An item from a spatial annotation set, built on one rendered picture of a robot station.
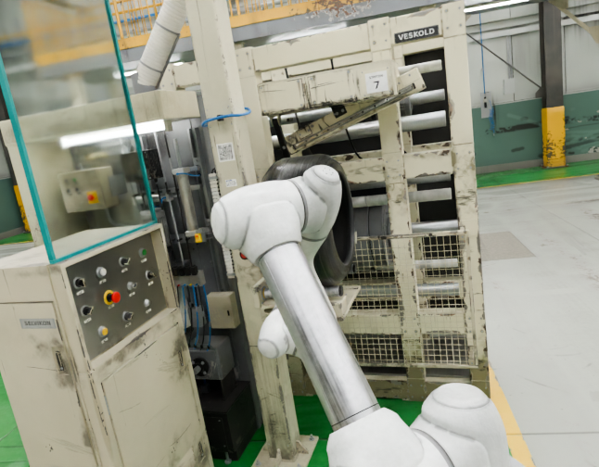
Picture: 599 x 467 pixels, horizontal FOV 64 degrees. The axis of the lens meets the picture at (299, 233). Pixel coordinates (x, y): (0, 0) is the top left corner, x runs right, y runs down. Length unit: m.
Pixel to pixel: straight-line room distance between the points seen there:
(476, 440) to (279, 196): 0.61
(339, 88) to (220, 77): 0.51
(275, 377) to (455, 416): 1.42
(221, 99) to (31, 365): 1.20
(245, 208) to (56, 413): 1.17
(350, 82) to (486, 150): 9.16
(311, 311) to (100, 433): 1.08
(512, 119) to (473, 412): 10.43
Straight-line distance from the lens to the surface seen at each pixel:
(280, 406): 2.38
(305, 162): 1.90
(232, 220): 1.01
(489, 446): 1.02
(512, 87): 11.26
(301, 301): 0.97
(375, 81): 2.11
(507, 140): 11.26
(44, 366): 1.86
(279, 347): 1.50
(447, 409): 0.99
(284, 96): 2.21
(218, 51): 2.05
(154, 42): 2.54
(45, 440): 2.05
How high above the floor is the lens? 1.57
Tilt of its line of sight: 12 degrees down
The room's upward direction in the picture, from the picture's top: 9 degrees counter-clockwise
